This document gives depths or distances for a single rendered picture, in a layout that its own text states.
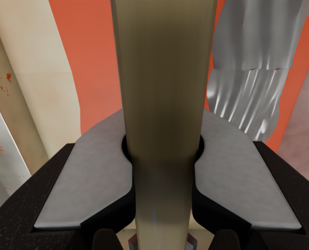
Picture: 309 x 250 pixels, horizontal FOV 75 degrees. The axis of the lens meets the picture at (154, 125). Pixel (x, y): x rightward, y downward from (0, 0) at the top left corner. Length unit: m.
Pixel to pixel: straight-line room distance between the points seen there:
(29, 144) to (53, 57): 0.09
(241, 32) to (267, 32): 0.02
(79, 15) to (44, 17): 0.03
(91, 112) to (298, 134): 0.22
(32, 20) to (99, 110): 0.09
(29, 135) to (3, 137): 0.03
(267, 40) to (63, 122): 0.21
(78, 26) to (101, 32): 0.02
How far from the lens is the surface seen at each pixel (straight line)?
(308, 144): 0.28
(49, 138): 0.26
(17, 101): 0.23
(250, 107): 0.22
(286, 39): 0.21
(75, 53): 0.20
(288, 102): 0.24
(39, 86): 0.23
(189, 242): 0.24
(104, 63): 0.20
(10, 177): 0.27
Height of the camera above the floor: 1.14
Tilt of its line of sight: 58 degrees down
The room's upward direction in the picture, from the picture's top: 178 degrees counter-clockwise
